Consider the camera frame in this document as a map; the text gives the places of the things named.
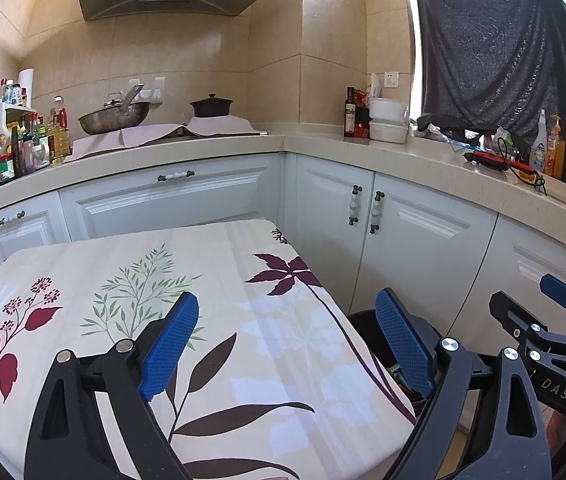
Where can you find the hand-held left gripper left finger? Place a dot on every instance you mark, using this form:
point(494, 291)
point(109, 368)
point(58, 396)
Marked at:
point(170, 345)

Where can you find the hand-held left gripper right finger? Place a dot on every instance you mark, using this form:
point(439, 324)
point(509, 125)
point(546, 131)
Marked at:
point(403, 345)

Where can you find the black trash bin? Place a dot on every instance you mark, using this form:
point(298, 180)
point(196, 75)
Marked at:
point(368, 340)

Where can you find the floral tablecloth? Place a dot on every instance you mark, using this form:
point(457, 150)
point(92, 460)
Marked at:
point(238, 310)

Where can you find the orange pump bottle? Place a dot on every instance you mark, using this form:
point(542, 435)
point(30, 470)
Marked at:
point(556, 152)

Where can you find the white spray bottle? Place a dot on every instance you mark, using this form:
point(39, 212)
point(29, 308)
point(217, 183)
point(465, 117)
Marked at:
point(538, 150)

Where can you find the white kitchen cabinet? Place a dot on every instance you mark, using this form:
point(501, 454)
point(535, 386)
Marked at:
point(188, 200)

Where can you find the red power strip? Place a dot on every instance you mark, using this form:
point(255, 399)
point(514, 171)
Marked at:
point(493, 160)

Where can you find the beige stove cover cloth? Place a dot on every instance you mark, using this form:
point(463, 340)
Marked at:
point(138, 135)

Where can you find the white lidded container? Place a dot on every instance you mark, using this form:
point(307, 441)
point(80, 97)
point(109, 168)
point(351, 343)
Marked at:
point(388, 110)
point(388, 132)

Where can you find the red packet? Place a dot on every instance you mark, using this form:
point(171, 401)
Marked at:
point(362, 120)

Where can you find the steel wok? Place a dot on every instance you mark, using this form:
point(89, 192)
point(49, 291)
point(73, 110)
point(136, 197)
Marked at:
point(113, 120)

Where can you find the yellow cooking oil bottle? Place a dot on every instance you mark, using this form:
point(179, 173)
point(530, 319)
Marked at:
point(59, 140)

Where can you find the dark olive oil bottle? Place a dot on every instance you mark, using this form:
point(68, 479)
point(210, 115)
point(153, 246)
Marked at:
point(350, 117)

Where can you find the black lidded pot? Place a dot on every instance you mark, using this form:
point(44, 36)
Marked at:
point(211, 107)

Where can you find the cluster of condiment bottles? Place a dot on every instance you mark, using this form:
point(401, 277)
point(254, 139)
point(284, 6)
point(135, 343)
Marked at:
point(18, 150)

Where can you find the dark curtain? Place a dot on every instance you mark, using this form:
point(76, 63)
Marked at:
point(498, 45)

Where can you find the white paper towel roll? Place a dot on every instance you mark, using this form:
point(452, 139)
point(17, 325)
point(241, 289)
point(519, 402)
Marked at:
point(26, 87)

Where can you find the wide white wall socket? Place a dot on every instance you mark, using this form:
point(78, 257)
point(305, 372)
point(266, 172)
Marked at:
point(155, 87)

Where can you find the small white wall socket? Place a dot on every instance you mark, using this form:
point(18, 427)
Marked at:
point(391, 78)

